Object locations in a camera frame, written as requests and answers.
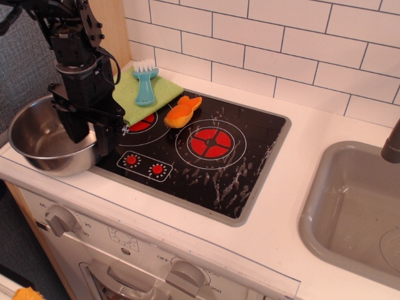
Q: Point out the black toy stovetop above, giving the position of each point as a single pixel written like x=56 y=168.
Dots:
x=215 y=165

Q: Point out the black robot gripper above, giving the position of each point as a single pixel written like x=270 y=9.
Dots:
x=86 y=96

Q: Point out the grey oven temperature knob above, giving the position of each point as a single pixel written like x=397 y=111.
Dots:
x=186 y=278

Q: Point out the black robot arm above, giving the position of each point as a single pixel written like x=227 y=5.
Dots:
x=70 y=29

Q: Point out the grey sink basin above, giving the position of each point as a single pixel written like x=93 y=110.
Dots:
x=351 y=215

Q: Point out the blue scrub brush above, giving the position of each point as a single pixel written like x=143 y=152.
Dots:
x=144 y=71

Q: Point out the stainless steel pot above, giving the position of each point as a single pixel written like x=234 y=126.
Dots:
x=37 y=134

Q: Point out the right red stove knob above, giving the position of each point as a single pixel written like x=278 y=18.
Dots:
x=157 y=169

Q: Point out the red stove knob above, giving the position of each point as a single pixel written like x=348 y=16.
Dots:
x=157 y=169
x=131 y=160

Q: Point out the wooden side post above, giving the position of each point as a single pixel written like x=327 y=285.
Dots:
x=111 y=14

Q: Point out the grey oven door handle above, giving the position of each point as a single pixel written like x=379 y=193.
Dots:
x=127 y=284

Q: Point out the orange object on floor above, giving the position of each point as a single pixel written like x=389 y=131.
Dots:
x=27 y=293

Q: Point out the left red stove knob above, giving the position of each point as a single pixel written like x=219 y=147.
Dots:
x=131 y=160

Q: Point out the orange plush carrot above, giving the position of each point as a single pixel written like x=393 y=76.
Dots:
x=182 y=112

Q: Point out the green dish cloth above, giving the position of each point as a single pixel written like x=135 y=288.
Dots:
x=127 y=89

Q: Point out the grey faucet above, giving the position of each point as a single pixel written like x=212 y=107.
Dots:
x=390 y=151

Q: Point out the grey timer knob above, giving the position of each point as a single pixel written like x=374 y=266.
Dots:
x=60 y=220

